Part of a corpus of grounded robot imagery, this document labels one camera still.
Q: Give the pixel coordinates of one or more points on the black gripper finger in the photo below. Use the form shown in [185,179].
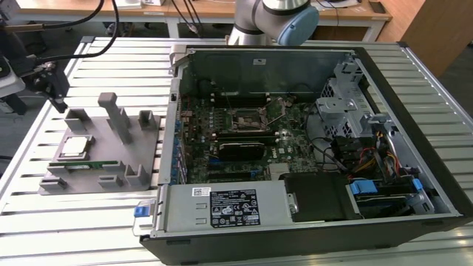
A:
[59,105]

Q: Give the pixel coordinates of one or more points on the silver CPU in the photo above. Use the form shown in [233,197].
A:
[75,145]

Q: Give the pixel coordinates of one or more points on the CPU socket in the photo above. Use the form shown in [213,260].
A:
[247,119]

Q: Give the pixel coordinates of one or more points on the grey parts rack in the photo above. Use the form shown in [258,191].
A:
[103,155]

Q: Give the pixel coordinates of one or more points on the green RAM stick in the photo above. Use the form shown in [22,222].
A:
[107,163]

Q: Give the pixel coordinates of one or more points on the white box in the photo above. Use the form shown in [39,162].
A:
[127,5]

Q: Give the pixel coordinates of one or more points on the blue case latch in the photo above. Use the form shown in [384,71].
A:
[142,212]

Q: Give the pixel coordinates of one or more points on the silver power supply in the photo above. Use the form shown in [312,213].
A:
[185,205]

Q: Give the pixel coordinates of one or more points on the silver chipset heat sink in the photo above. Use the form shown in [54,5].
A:
[279,169]

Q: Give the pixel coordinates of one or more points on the green motherboard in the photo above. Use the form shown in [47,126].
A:
[296,144]

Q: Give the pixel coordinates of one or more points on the metal disk bay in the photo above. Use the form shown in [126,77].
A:
[335,106]

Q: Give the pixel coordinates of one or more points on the black PC case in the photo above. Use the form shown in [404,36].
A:
[259,249]

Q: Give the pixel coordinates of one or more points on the black plastic shroud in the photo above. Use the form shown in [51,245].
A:
[318,194]

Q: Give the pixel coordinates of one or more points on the hard disk in blue carrier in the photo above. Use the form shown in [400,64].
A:
[362,188]

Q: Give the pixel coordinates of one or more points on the black phone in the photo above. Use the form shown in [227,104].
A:
[378,7]

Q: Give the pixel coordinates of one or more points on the blue plastic clip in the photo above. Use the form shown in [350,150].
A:
[418,185]

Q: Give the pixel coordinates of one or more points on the wooden cabinet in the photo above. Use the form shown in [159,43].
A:
[436,27]

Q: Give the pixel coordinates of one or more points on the wooden desk white frame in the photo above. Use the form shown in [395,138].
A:
[74,11]
[351,16]

